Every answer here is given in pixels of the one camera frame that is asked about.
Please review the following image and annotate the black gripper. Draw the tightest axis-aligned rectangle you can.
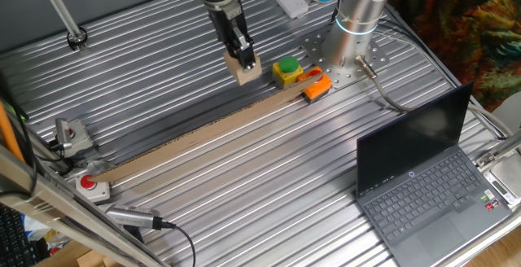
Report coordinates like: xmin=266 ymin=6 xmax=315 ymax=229
xmin=207 ymin=0 xmax=258 ymax=73

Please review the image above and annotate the silver digital scale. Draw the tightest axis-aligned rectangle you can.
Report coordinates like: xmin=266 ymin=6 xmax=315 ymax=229
xmin=475 ymin=152 xmax=521 ymax=210

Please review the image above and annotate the colourful patterned cloth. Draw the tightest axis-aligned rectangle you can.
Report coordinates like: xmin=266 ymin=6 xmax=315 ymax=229
xmin=389 ymin=0 xmax=521 ymax=114

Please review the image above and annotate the silver exterior camera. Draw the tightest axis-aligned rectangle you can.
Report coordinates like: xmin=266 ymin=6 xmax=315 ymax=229
xmin=104 ymin=204 xmax=177 ymax=232

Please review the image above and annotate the grey box small red button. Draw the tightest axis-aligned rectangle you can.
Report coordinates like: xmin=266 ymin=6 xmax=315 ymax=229
xmin=54 ymin=117 xmax=95 ymax=155

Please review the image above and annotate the yellow box green button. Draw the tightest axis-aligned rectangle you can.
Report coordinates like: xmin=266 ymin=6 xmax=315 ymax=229
xmin=272 ymin=55 xmax=305 ymax=90

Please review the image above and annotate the orange box red button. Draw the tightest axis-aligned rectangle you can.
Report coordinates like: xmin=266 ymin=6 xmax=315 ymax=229
xmin=296 ymin=66 xmax=333 ymax=104

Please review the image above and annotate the aluminium frame beam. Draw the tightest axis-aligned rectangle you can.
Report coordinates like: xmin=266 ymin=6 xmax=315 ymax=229
xmin=0 ymin=143 xmax=166 ymax=267

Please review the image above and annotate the clear plastic wrap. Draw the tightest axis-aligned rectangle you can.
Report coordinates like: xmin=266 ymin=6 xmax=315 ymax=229
xmin=67 ymin=157 xmax=117 ymax=179

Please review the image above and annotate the grey cable with metal connector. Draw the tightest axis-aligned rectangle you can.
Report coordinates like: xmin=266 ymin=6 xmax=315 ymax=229
xmin=353 ymin=54 xmax=516 ymax=138

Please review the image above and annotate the black keyboard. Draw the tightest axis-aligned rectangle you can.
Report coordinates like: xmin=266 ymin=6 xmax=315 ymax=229
xmin=0 ymin=203 xmax=38 ymax=267

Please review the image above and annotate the dark grey laptop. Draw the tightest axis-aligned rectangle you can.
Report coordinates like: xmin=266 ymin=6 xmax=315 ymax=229
xmin=355 ymin=81 xmax=514 ymax=267

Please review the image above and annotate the black exterior camera cable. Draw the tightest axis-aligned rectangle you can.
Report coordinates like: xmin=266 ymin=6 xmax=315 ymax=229
xmin=160 ymin=221 xmax=198 ymax=267

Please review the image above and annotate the light wooden block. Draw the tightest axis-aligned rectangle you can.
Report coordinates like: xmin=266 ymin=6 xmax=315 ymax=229
xmin=222 ymin=50 xmax=263 ymax=87

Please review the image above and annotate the white box large red button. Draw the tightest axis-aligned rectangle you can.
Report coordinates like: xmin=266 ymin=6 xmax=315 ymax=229
xmin=74 ymin=172 xmax=112 ymax=204

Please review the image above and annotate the orange pole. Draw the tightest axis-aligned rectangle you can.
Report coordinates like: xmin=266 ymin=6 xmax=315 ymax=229
xmin=0 ymin=99 xmax=26 ymax=163

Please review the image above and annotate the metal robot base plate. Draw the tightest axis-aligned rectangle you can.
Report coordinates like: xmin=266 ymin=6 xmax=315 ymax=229
xmin=300 ymin=22 xmax=390 ymax=90

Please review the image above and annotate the metal pole with base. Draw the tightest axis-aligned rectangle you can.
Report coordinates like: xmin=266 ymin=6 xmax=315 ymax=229
xmin=34 ymin=0 xmax=90 ymax=53

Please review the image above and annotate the brown cardboard board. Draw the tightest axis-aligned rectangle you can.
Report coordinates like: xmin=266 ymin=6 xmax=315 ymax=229
xmin=91 ymin=70 xmax=326 ymax=184

